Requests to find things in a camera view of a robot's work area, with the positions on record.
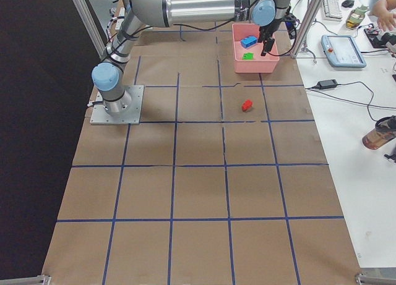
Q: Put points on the black power adapter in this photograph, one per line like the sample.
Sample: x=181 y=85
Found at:
x=327 y=84

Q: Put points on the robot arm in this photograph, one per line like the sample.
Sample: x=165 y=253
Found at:
x=141 y=14

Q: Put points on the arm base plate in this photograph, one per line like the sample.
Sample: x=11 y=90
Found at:
x=127 y=110

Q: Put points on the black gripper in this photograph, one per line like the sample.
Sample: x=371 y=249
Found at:
x=265 y=31

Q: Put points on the aluminium frame post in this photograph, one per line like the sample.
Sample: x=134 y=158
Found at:
x=309 y=16

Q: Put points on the black computer mouse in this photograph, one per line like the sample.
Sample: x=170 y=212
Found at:
x=348 y=3

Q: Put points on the person hand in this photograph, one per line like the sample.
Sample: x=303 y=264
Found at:
x=382 y=9

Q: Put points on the blue toy block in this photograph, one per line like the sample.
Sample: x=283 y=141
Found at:
x=248 y=41

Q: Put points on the green toy block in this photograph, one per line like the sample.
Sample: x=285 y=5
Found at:
x=248 y=56

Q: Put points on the pink plastic box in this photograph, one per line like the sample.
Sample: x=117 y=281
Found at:
x=260 y=64

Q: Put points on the red toy block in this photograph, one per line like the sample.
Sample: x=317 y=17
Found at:
x=247 y=105

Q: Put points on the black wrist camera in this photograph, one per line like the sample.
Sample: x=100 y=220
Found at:
x=290 y=23

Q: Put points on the white keyboard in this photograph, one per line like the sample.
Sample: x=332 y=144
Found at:
x=331 y=10

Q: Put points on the robot teach pendant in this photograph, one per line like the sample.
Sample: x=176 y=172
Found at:
x=342 y=52

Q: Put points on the brown water bottle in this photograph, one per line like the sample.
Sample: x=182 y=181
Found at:
x=382 y=133

